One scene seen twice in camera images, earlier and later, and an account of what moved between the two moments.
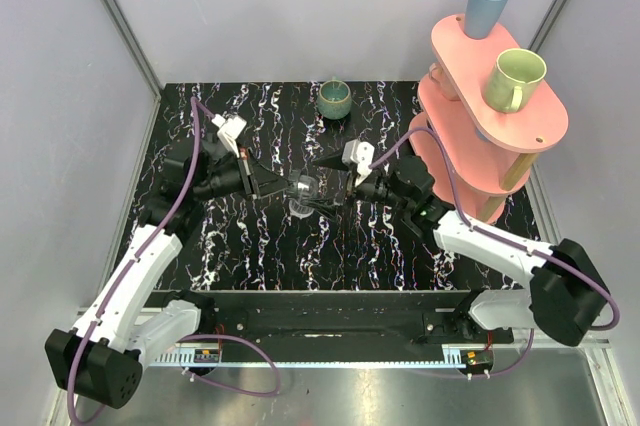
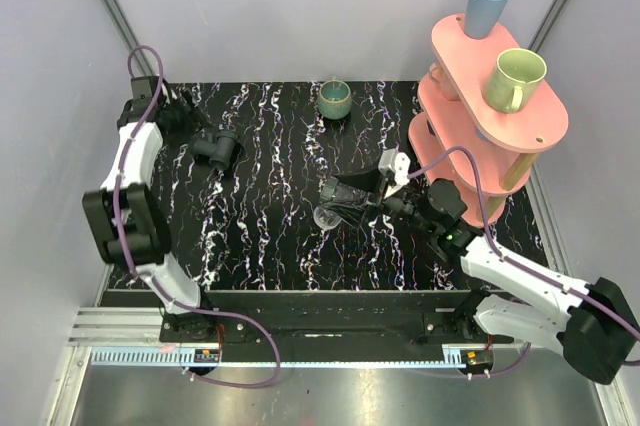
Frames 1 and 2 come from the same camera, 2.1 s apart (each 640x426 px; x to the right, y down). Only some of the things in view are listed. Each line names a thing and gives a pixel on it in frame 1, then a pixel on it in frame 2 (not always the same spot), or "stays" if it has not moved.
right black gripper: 331,206 → 368,180
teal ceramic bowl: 334,99 stays
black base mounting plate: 348,323 stays
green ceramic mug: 513,79 stays
